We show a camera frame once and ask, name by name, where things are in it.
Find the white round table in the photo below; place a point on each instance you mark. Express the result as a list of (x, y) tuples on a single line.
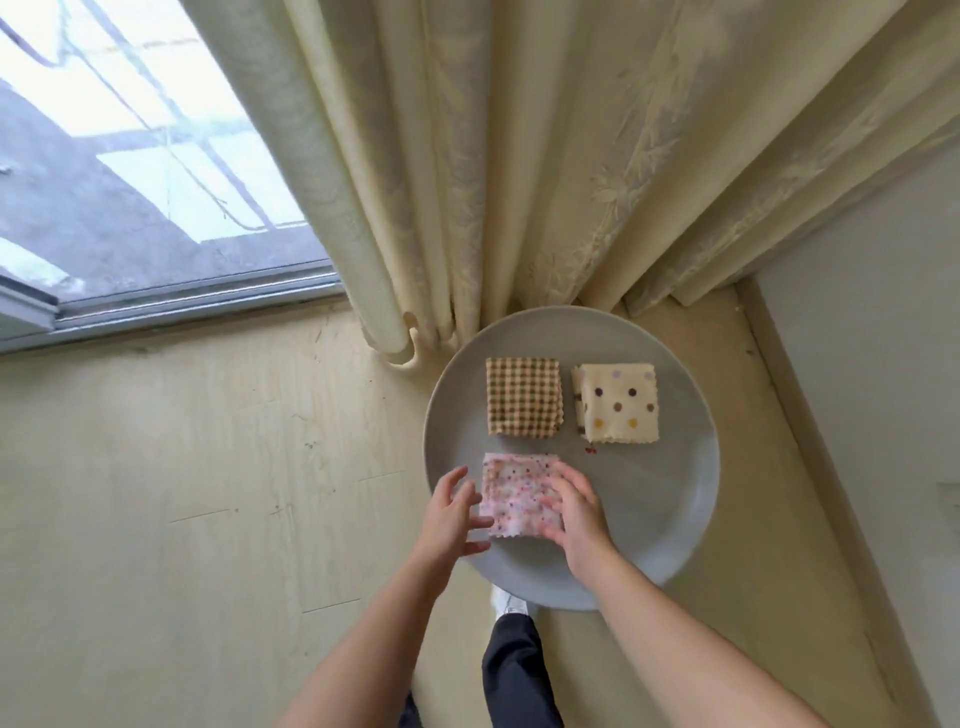
[(660, 495)]

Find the person's left hand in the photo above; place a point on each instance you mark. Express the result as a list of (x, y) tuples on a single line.
[(447, 525)]

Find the person's right hand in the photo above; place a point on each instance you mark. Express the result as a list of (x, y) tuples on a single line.
[(582, 522)]

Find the white sliding door frame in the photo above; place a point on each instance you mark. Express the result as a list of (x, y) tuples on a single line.
[(165, 308)]

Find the cream polka dot cloths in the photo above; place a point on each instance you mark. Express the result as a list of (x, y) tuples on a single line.
[(618, 402)]

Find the person's white shoe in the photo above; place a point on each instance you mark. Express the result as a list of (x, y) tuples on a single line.
[(509, 602)]

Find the pink floral cloth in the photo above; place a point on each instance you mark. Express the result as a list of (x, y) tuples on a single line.
[(518, 495)]

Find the person's right forearm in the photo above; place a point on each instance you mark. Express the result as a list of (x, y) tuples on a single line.
[(683, 653)]

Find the person's black trouser leg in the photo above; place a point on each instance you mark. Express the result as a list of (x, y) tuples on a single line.
[(408, 713), (521, 675)]

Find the person's left forearm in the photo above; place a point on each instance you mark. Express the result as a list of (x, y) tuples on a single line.
[(368, 653)]

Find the white bundled curtain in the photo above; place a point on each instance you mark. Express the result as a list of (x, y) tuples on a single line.
[(600, 135)]

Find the brown checked cloth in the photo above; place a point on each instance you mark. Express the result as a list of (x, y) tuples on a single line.
[(525, 398)]

